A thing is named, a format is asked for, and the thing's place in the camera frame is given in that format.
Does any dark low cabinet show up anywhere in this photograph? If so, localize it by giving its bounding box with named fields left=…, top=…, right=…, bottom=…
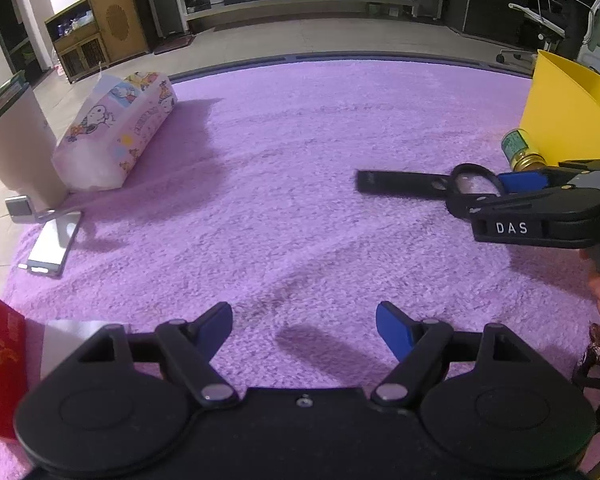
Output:
left=444, top=0, right=581, bottom=56

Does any purple fluffy blanket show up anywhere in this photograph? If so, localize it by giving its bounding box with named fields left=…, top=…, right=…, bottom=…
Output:
left=0, top=55, right=600, bottom=480

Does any green jar with gold lid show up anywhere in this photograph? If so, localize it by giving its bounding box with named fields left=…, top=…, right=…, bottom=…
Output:
left=501, top=129, right=549, bottom=174

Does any white trash bin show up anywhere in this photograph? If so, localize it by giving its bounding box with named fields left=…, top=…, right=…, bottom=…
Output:
left=0, top=71, right=69, bottom=207

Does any wooden cabinet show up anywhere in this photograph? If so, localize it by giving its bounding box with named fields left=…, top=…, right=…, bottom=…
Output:
left=45, top=0, right=154, bottom=85

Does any black magnifying glass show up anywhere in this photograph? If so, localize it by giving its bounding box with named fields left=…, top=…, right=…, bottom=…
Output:
left=355, top=164, right=505, bottom=213

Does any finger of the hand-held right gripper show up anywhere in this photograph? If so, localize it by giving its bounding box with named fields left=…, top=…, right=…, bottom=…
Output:
left=497, top=159, right=600, bottom=195
left=446, top=186, right=600, bottom=224

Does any cartoon printed tissue pack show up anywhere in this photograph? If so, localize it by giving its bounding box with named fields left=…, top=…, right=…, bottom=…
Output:
left=52, top=72, right=177, bottom=192

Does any red patterned box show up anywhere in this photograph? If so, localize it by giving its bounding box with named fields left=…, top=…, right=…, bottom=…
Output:
left=0, top=285, right=44, bottom=444

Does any office chair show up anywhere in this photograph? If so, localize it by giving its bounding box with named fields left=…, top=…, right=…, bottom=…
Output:
left=495, top=0, right=600, bottom=67

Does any silver folding phone stand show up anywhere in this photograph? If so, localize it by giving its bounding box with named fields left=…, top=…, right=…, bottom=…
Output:
left=5, top=194, right=84, bottom=279

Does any small white box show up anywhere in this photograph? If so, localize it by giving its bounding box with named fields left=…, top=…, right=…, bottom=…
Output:
left=41, top=320, right=131, bottom=378

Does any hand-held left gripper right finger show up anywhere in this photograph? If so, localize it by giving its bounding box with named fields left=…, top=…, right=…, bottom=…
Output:
left=371, top=301, right=542, bottom=407

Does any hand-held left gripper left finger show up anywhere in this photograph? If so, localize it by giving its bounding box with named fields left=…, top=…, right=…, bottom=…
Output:
left=75, top=302, right=239, bottom=409

